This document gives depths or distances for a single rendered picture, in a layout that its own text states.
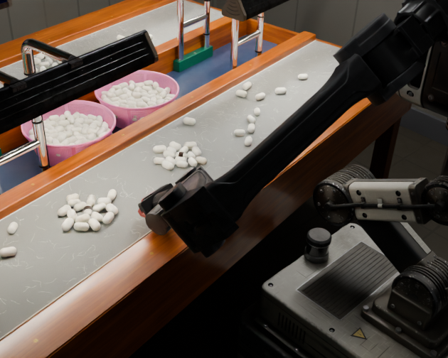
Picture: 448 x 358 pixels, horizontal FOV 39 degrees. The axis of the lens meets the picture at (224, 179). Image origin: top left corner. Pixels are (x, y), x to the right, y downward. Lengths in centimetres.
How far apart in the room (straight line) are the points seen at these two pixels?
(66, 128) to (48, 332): 80
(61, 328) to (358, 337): 76
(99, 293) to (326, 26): 266
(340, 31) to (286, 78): 147
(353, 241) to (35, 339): 103
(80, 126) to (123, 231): 51
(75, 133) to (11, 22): 163
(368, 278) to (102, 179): 77
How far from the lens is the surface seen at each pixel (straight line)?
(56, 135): 188
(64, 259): 145
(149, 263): 137
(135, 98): 208
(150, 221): 133
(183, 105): 195
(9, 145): 196
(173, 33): 253
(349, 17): 359
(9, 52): 237
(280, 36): 262
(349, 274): 182
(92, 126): 190
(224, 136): 185
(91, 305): 130
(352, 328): 168
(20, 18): 345
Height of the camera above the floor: 169
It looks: 35 degrees down
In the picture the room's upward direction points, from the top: 2 degrees clockwise
